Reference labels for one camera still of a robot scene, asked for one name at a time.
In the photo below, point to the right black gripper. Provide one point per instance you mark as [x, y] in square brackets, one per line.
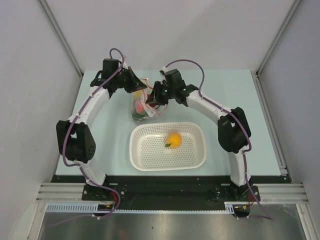
[155, 97]

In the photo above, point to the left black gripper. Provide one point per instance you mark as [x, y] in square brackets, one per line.
[136, 84]

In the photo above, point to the fake pink peach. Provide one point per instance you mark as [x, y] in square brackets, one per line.
[139, 108]

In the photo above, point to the clear zip top bag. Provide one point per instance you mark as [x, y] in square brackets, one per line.
[150, 110]

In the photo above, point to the fake orange fruit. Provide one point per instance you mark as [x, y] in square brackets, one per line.
[173, 140]

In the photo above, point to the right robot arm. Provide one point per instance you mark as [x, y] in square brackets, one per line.
[232, 126]

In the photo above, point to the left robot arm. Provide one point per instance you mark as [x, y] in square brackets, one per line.
[76, 143]

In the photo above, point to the fake yellow lemon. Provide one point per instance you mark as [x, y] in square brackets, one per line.
[137, 94]

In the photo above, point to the white perforated plastic basket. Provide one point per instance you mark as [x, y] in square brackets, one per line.
[148, 153]

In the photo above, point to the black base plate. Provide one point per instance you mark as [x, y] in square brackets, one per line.
[171, 193]

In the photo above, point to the white cable duct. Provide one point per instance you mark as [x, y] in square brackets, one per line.
[95, 208]

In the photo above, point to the aluminium frame rail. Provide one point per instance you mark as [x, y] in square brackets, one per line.
[278, 193]

